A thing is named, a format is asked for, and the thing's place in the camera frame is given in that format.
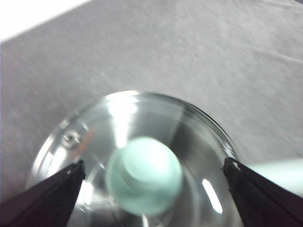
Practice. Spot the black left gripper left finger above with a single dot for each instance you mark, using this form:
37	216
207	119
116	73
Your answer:
42	203

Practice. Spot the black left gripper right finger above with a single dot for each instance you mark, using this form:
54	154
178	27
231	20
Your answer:
260	201

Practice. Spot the glass lid with green knob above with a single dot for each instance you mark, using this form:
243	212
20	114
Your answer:
144	177

